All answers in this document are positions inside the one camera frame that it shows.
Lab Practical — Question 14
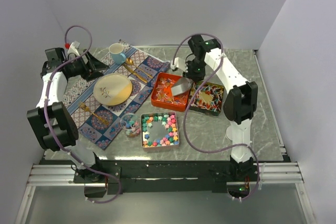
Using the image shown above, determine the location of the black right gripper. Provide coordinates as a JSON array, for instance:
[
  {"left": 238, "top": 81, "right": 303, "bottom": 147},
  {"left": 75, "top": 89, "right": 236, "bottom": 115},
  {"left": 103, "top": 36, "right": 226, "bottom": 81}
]
[{"left": 183, "top": 59, "right": 206, "bottom": 83}]

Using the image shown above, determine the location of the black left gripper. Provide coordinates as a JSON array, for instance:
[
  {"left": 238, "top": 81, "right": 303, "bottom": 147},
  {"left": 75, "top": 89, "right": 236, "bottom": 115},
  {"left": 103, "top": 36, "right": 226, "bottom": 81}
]
[{"left": 65, "top": 50, "right": 109, "bottom": 82}]

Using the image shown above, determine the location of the silver metal scoop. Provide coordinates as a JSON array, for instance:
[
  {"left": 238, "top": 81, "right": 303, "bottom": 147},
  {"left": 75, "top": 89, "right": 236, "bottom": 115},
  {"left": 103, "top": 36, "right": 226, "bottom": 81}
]
[{"left": 171, "top": 77, "right": 193, "bottom": 97}]

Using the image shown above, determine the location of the orange candy tin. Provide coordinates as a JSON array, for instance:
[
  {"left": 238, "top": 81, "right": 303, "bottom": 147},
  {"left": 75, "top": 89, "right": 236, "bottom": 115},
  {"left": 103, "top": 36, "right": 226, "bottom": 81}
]
[{"left": 151, "top": 72, "right": 190, "bottom": 112}]

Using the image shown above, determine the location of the pink star candy tin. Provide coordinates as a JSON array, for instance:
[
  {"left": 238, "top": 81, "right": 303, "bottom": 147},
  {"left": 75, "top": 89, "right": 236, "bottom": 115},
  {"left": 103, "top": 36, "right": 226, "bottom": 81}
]
[{"left": 141, "top": 111, "right": 181, "bottom": 152}]

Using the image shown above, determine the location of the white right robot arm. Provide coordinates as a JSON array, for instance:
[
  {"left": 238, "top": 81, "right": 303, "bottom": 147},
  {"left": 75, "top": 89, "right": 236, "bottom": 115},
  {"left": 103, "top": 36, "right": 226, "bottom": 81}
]
[{"left": 182, "top": 33, "right": 258, "bottom": 182}]

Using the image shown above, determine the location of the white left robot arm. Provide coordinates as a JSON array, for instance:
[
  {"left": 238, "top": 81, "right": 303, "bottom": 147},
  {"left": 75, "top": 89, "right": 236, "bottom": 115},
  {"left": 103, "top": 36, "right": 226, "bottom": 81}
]
[{"left": 27, "top": 48, "right": 108, "bottom": 183}]

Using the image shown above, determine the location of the cream floral plate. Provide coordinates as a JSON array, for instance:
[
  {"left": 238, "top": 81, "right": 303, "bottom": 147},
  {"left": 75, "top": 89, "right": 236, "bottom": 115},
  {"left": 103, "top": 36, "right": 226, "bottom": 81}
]
[{"left": 93, "top": 73, "right": 133, "bottom": 106}]

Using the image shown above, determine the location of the blue white mug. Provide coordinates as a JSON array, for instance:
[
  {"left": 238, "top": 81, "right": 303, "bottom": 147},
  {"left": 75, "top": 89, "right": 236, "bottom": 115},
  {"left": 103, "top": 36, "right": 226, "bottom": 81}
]
[{"left": 109, "top": 43, "right": 127, "bottom": 65}]

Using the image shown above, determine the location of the gold lollipop tin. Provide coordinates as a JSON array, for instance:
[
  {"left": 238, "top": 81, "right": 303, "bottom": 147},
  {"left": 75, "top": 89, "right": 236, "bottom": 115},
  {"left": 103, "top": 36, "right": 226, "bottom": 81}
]
[{"left": 190, "top": 82, "right": 225, "bottom": 116}]

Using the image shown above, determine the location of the patterned blue placemat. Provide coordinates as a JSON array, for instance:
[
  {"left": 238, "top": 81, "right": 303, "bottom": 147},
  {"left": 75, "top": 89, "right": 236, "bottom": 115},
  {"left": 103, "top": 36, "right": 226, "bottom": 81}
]
[{"left": 63, "top": 40, "right": 170, "bottom": 150}]

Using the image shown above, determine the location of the gold spoon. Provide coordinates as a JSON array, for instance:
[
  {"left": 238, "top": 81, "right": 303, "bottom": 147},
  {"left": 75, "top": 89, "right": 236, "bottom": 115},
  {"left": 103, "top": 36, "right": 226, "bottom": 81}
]
[{"left": 125, "top": 58, "right": 153, "bottom": 78}]

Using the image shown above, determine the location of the gold fork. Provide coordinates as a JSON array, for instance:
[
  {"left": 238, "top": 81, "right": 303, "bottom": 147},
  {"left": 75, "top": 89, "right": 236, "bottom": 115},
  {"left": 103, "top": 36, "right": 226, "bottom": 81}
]
[{"left": 79, "top": 102, "right": 109, "bottom": 125}]

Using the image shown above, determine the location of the gold knife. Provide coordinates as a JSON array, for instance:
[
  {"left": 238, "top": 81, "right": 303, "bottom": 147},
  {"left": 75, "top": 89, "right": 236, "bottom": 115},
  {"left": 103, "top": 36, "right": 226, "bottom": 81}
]
[{"left": 123, "top": 64, "right": 148, "bottom": 83}]

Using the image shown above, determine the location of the clear glass jar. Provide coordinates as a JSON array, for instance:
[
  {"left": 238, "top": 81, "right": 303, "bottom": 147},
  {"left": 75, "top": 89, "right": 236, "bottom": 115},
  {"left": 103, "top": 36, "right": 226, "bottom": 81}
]
[{"left": 120, "top": 113, "right": 141, "bottom": 138}]

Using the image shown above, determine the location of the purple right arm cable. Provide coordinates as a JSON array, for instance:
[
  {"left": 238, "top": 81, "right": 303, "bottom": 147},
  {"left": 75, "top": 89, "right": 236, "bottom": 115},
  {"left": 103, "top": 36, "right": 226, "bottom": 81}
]
[{"left": 172, "top": 34, "right": 260, "bottom": 201}]

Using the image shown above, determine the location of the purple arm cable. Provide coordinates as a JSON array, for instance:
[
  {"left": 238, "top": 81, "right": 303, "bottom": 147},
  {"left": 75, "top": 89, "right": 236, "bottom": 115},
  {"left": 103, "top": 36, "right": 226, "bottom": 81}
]
[
  {"left": 172, "top": 34, "right": 260, "bottom": 201},
  {"left": 43, "top": 25, "right": 123, "bottom": 204}
]

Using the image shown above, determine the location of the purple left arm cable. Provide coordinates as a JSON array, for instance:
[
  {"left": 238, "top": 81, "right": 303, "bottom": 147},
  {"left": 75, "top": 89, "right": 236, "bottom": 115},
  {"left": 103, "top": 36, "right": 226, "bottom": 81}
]
[{"left": 43, "top": 25, "right": 123, "bottom": 204}]

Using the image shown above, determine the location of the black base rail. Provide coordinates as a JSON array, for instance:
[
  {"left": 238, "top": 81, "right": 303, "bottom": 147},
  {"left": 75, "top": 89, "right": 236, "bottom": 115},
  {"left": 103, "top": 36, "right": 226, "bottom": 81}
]
[{"left": 71, "top": 159, "right": 260, "bottom": 198}]

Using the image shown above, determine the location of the aluminium frame rail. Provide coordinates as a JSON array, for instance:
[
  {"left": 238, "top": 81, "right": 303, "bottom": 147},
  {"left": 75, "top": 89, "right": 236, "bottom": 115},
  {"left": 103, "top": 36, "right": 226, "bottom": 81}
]
[{"left": 27, "top": 159, "right": 303, "bottom": 186}]

